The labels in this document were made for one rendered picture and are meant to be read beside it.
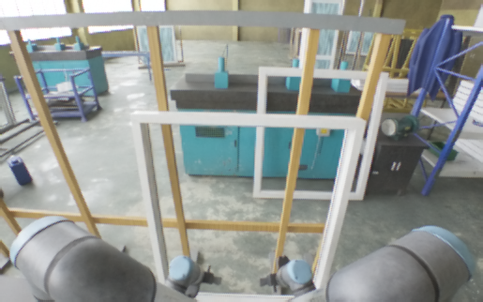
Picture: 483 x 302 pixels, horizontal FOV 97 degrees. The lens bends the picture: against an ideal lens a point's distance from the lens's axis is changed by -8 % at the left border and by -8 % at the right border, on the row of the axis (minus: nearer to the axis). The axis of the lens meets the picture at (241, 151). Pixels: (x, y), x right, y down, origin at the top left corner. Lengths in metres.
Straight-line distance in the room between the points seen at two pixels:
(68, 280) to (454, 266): 0.63
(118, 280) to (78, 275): 0.06
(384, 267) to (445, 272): 0.10
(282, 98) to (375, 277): 2.27
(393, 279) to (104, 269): 0.46
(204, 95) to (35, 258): 2.27
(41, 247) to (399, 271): 0.59
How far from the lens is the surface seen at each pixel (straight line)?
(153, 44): 1.20
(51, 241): 0.52
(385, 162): 3.10
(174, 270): 1.01
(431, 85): 3.83
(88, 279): 0.46
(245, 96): 2.55
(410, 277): 0.47
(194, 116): 1.16
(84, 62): 7.19
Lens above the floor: 1.89
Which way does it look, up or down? 30 degrees down
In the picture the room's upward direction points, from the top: 1 degrees clockwise
